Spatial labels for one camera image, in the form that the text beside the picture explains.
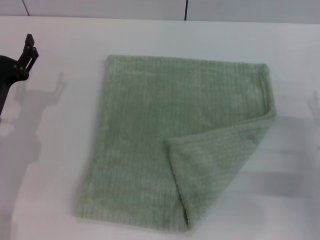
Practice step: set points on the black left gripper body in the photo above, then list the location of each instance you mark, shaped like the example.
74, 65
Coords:
8, 71

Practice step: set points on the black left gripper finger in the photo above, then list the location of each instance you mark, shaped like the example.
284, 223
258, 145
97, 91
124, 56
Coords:
29, 40
34, 53

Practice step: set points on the light green ribbed towel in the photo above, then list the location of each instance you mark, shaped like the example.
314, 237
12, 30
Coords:
140, 130

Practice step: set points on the dark vertical wall strip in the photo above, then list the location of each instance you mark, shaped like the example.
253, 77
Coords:
186, 10

